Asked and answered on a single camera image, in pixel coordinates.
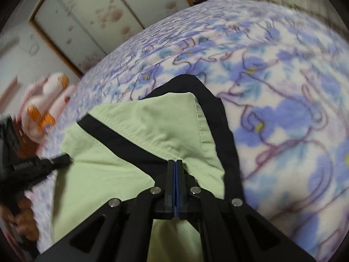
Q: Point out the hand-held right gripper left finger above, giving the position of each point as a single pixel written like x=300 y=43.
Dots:
x=141 y=218

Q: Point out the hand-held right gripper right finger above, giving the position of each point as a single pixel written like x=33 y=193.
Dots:
x=215 y=218

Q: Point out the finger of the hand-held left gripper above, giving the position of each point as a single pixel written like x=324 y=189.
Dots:
x=43 y=163

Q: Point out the green and black hooded jacket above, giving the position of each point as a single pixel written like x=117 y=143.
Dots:
x=136 y=142

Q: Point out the person's left hand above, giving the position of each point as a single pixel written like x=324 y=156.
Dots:
x=24 y=223

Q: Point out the wooden headboard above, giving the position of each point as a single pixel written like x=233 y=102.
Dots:
x=27 y=139

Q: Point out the folded bear print quilt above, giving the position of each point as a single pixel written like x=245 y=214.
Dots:
x=51 y=101

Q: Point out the blue floral blanket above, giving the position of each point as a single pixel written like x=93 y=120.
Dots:
x=272 y=87

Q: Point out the floral sliding door wardrobe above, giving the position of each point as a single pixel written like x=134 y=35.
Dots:
x=103 y=13

